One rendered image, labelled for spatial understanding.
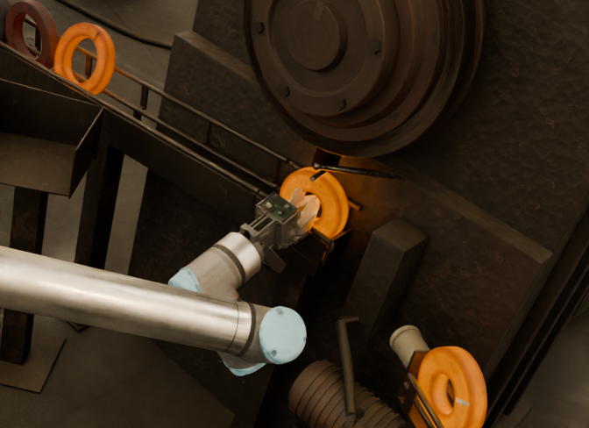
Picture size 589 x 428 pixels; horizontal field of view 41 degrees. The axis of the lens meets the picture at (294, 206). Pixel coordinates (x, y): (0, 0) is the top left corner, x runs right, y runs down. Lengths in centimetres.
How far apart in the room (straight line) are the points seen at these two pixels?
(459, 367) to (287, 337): 28
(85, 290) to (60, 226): 144
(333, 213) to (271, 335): 38
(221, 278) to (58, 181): 49
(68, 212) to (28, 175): 93
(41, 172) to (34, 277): 63
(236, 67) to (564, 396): 152
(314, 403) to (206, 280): 33
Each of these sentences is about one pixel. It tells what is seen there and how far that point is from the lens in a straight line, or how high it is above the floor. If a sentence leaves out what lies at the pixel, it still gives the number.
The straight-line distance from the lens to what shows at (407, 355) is 145.
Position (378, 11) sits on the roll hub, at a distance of 131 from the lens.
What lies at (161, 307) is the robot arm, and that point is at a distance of 124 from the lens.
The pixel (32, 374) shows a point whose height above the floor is 1.
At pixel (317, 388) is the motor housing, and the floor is 52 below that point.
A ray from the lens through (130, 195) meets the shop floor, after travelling 283.
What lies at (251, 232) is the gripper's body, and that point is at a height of 75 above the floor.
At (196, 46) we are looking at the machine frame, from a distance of 184.
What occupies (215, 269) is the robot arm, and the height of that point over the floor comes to 71.
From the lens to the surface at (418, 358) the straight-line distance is 141.
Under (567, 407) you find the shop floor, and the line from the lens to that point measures 268.
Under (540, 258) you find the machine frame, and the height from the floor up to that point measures 87.
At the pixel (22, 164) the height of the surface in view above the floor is 60.
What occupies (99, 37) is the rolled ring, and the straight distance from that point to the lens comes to 204.
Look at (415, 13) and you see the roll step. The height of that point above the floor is 121.
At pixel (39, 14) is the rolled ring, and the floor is 75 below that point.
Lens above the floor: 159
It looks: 32 degrees down
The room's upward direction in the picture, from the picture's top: 18 degrees clockwise
